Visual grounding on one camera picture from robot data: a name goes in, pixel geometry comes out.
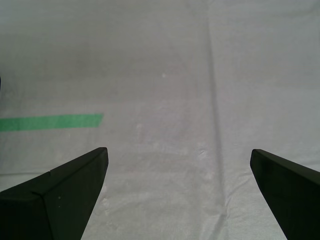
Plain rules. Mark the white table cover sheet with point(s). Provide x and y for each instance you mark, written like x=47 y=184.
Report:
x=175 y=75

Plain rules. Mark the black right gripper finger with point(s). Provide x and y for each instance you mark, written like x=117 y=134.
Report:
x=297 y=195
x=50 y=207

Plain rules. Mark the long green tape strip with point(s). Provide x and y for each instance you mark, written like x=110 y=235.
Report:
x=50 y=122

